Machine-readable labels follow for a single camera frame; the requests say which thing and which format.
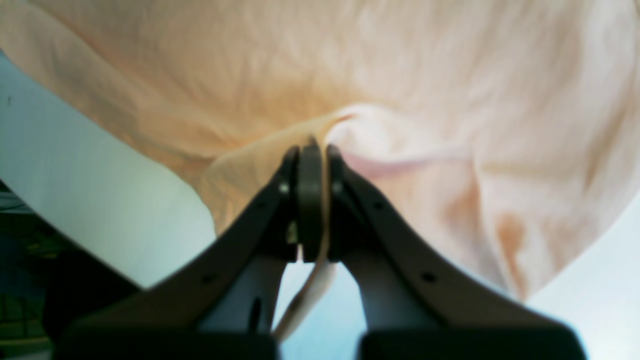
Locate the peach pink T-shirt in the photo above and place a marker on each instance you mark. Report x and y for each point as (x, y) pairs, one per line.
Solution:
(506, 132)

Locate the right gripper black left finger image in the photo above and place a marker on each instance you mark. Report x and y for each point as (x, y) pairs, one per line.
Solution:
(221, 305)

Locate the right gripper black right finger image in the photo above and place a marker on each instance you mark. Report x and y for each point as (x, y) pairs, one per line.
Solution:
(417, 304)

